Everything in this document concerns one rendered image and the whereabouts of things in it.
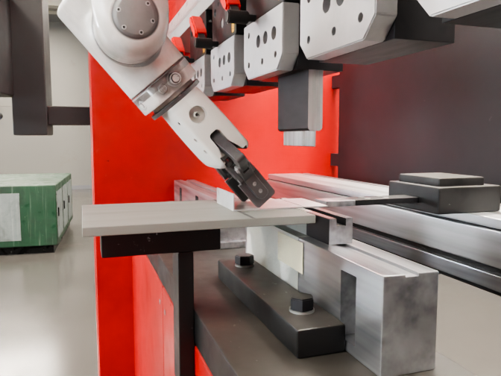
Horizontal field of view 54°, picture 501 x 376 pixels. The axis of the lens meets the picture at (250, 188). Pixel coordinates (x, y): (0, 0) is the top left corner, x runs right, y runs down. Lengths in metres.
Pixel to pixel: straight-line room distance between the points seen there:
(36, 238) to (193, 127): 4.52
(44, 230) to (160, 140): 3.65
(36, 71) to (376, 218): 1.44
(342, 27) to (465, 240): 0.40
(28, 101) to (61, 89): 9.19
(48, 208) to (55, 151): 6.23
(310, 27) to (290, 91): 0.15
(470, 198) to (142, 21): 0.50
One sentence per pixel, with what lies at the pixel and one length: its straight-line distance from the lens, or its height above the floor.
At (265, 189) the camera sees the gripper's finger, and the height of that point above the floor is 1.03.
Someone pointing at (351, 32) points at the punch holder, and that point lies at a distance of 0.47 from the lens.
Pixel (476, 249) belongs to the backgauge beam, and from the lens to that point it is 0.76.
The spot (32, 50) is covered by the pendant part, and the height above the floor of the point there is 1.41.
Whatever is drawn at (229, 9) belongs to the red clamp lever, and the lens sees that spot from 0.73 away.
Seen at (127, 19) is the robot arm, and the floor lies 1.21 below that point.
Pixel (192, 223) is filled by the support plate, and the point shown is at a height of 1.00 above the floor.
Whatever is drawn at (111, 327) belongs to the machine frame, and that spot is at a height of 0.53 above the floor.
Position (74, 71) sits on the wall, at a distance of 11.21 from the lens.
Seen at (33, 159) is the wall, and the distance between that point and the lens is 11.26.
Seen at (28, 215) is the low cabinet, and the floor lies 0.37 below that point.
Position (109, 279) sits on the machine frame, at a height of 0.68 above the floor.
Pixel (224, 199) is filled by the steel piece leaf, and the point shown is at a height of 1.01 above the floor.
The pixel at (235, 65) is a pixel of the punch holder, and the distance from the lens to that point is 0.81.
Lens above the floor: 1.09
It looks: 6 degrees down
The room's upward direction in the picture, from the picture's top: straight up
